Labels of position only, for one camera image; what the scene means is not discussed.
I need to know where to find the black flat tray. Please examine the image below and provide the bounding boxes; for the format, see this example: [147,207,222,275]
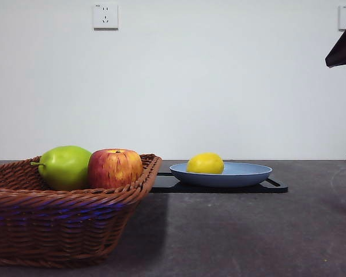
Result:
[148,171,288,194]

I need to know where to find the yellow lemon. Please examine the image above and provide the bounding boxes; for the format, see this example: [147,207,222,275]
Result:
[186,152,225,175]

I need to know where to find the green pear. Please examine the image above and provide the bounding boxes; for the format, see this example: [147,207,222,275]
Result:
[30,145,93,192]

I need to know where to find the blue round plate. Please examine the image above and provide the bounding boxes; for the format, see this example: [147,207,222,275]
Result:
[169,162,273,189]

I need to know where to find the red apple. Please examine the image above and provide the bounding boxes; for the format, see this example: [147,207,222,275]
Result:
[87,148,144,190]

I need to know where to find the brown woven wicker basket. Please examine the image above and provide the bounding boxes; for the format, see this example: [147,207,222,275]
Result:
[0,153,163,268]

